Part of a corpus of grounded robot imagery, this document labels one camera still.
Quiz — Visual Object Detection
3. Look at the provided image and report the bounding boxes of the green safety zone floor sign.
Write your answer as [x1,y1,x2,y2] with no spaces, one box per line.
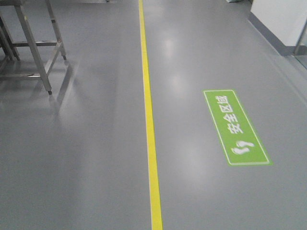
[203,89,272,166]

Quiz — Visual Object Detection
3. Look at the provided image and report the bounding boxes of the stainless steel table legs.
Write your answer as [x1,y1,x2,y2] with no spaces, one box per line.
[0,0,67,95]

